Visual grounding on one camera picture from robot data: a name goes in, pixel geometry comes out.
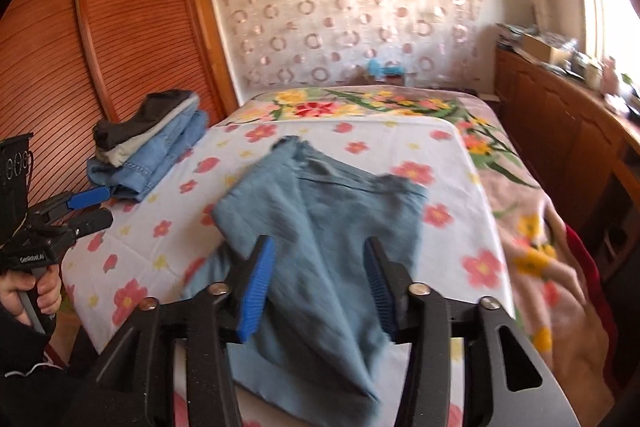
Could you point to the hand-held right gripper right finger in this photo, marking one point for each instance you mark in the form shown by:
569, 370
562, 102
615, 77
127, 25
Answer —
375, 279

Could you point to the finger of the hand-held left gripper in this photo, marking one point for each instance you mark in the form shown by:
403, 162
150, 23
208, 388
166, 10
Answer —
95, 221
92, 196

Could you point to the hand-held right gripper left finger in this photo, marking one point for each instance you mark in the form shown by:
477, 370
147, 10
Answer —
257, 287

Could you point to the blue-grey pants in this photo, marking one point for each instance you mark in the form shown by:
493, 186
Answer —
325, 217

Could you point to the person's left forearm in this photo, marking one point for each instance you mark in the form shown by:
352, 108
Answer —
22, 372

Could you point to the folded beige pants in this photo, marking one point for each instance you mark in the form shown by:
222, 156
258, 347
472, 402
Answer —
130, 142

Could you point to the folded dark grey pants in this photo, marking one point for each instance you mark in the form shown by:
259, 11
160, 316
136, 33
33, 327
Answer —
145, 114

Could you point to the person's left hand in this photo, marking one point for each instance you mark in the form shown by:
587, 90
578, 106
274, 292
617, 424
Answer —
49, 294

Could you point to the folded denim jeans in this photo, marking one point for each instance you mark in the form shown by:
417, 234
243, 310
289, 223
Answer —
150, 162

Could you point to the white floral bed sheet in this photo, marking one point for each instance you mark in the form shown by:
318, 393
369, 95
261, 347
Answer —
450, 227

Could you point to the pink floral blanket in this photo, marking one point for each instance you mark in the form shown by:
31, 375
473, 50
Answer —
545, 267

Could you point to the wooden slatted wardrobe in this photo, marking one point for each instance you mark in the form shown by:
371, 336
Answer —
125, 22

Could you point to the blue toy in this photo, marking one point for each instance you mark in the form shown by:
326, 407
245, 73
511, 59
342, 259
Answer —
384, 68

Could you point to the red cloth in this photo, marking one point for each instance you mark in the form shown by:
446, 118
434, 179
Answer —
592, 287

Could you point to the wooden sideboard cabinet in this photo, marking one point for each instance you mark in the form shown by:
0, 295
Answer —
560, 122

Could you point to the cardboard box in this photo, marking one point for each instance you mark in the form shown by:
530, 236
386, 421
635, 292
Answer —
545, 47

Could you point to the pink figurine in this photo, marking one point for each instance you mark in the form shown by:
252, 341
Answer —
611, 74

